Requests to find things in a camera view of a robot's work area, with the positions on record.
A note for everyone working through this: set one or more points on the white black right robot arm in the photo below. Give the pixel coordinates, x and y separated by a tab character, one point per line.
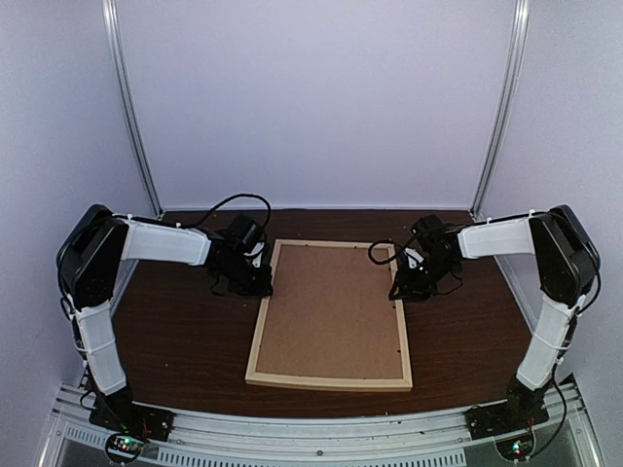
568	266

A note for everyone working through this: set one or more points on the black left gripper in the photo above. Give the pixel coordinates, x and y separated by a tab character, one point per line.
262	288

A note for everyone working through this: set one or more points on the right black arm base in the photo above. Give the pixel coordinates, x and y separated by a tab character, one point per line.
521	408

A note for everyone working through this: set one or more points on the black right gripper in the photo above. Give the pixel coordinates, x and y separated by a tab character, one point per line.
409	286

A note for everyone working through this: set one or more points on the light wooden picture frame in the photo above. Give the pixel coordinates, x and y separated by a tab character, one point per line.
331	382

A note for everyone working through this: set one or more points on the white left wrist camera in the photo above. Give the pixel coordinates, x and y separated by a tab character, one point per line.
255	256

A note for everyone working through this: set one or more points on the brown backing board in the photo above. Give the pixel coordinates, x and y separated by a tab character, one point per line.
331	311

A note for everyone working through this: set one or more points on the right round circuit board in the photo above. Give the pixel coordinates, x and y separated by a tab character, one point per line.
515	449

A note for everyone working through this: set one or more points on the round circuit board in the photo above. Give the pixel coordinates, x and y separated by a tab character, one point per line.
515	449
123	448

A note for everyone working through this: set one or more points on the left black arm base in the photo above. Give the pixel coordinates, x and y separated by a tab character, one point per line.
136	418

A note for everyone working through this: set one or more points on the left round circuit board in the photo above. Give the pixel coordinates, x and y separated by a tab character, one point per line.
123	448

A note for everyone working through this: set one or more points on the aluminium front rail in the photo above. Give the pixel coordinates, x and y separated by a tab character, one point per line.
440	438

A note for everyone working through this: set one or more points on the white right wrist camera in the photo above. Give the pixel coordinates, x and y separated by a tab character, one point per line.
414	258

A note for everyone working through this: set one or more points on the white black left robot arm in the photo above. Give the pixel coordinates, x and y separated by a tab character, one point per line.
89	260

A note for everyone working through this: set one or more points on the aluminium corner post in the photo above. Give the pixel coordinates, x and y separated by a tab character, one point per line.
512	72
115	40

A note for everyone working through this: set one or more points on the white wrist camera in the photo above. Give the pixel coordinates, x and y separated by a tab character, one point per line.
255	256
414	258

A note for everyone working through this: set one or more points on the left aluminium corner post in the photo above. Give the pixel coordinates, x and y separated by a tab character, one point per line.
115	40

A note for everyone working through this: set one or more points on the right aluminium corner post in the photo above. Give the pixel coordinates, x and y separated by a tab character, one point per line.
512	72

